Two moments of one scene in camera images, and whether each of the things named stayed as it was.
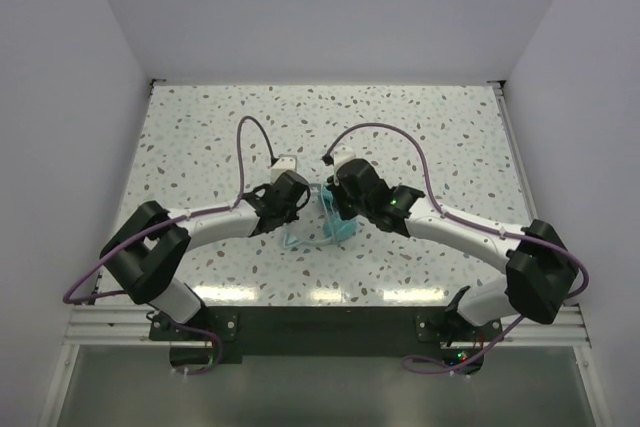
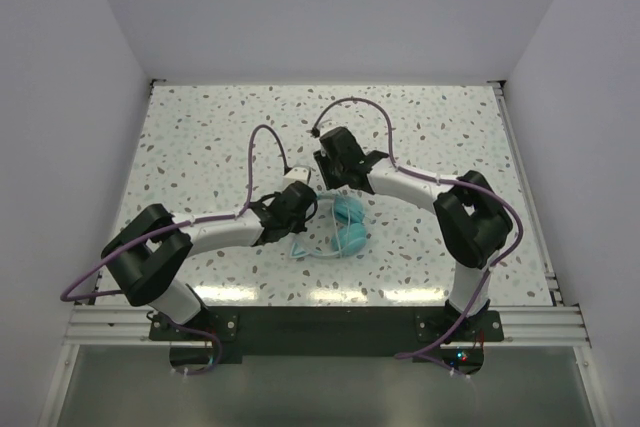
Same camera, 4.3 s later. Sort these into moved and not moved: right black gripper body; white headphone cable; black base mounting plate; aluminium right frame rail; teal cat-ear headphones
Moved: teal cat-ear headphones; right black gripper body; white headphone cable
Not moved: black base mounting plate; aluminium right frame rail
